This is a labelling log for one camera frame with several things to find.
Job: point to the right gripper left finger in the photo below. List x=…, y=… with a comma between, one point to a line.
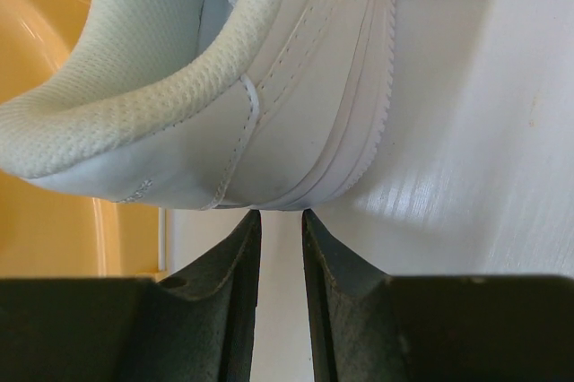
x=195, y=325

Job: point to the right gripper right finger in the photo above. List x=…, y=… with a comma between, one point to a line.
x=367, y=325

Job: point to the yellow plastic shoe cabinet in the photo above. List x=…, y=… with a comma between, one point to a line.
x=441, y=129

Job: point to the white sneaker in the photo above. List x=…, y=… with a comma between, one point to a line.
x=210, y=104

